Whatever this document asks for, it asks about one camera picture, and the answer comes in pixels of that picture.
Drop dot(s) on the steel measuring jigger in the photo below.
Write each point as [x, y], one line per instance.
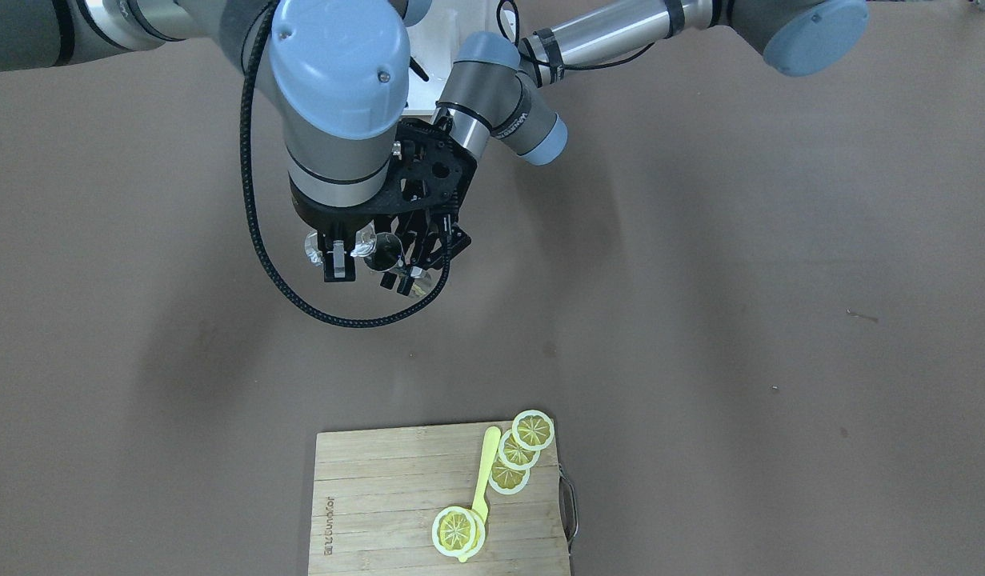
[386, 253]

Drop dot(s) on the yellow plastic spoon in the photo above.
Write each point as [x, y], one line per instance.
[479, 508]

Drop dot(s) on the lemon slice lower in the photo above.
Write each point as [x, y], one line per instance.
[507, 481]

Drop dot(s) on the wooden cutting board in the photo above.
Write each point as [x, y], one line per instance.
[376, 494]

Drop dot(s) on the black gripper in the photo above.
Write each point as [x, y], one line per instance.
[433, 246]
[326, 218]

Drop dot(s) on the lemon slice on spoon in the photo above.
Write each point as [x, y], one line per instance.
[458, 532]

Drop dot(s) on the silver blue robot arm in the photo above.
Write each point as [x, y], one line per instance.
[493, 87]
[335, 71]

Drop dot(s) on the lemon slice middle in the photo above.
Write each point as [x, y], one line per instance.
[514, 456]

